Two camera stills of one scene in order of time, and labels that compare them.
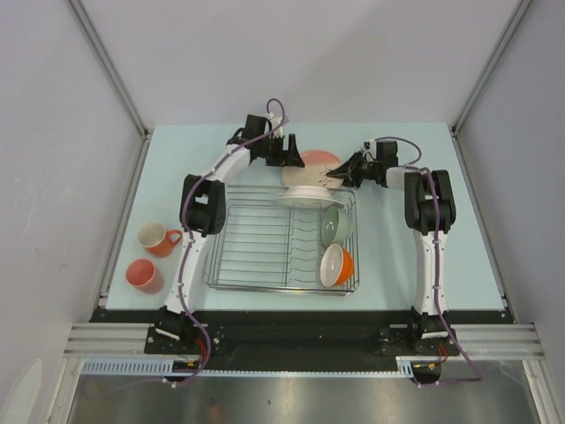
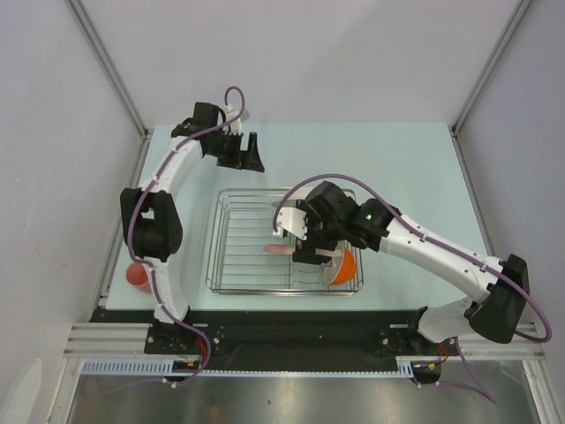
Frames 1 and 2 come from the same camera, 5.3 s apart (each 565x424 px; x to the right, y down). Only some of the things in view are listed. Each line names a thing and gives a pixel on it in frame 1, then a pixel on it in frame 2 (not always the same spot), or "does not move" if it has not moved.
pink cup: x=143 y=275 does not move
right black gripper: x=349 y=171 to x=306 y=250
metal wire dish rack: x=259 y=246 does not move
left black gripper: x=292 y=158 to x=244 y=160
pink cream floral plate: x=317 y=164 to x=279 y=248
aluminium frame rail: x=110 y=340 does not move
